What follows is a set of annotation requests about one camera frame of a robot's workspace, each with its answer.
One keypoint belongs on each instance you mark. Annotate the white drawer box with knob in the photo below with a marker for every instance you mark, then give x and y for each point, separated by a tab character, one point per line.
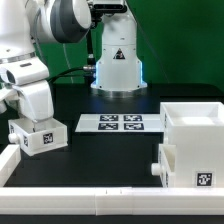
165	167

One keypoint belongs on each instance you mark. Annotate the white front fence rail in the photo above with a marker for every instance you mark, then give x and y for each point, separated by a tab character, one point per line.
111	201

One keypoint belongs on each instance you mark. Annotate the white left fence rail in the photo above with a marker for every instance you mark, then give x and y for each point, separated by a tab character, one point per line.
9	159

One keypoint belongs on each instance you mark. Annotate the black camera stand pole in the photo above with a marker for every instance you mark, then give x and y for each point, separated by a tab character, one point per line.
91	61

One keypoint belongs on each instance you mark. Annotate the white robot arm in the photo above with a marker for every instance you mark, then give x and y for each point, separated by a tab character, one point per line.
25	23

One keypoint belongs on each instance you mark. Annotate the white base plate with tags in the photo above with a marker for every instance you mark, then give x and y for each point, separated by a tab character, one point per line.
108	123

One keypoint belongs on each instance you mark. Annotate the white drawer box without knob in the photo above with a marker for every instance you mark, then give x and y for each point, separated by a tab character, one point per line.
21	132

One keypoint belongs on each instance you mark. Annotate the black camera on stand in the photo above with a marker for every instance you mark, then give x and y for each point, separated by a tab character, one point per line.
100	7

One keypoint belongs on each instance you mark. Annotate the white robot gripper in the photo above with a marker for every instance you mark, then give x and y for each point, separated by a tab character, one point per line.
35	101

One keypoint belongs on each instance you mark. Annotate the white fence rail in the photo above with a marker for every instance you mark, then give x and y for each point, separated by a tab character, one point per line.
9	159
111	201

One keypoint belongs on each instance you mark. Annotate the white drawer cabinet housing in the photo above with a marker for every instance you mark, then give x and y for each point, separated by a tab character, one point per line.
197	131

